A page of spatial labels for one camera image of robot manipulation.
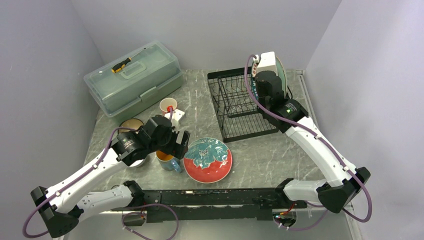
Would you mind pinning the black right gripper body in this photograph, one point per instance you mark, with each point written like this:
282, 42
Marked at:
261, 103

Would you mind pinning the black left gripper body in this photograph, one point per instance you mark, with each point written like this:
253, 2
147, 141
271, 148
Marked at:
167, 144

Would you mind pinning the red teal rimmed plate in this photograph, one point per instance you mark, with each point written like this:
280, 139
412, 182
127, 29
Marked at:
254, 88

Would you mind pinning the light blue flower plate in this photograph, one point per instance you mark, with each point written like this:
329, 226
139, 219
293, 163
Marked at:
282, 75

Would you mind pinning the red teal flower plate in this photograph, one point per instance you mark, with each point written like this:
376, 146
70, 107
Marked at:
208, 160

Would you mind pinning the black wire dish rack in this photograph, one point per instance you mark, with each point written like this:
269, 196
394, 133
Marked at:
236, 113

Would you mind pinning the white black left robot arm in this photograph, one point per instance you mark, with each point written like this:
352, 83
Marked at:
59, 208

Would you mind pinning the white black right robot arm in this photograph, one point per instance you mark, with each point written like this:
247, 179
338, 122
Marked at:
342, 179

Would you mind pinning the blue mug orange inside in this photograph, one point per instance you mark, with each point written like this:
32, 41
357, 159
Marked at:
168, 162

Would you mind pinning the brown glazed bowl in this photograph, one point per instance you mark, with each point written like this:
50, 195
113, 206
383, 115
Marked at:
133, 123

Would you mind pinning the pink ceramic mug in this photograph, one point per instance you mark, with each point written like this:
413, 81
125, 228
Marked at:
167, 103

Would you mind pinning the white ceramic bowl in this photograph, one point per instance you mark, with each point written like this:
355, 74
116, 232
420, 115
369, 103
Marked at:
138, 163

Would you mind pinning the green translucent plastic storage box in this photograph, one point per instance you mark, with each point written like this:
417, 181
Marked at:
125, 94

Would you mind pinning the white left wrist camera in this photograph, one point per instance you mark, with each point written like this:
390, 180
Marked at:
175, 116

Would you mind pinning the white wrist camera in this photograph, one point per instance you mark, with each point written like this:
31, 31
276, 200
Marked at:
175, 116
264, 62

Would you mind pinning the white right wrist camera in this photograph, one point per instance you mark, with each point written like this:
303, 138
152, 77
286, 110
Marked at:
264, 62

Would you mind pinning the yellow black handled screwdriver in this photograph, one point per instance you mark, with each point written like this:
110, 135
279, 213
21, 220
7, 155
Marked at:
130, 60

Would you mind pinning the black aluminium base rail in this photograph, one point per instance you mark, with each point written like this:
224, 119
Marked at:
261, 204

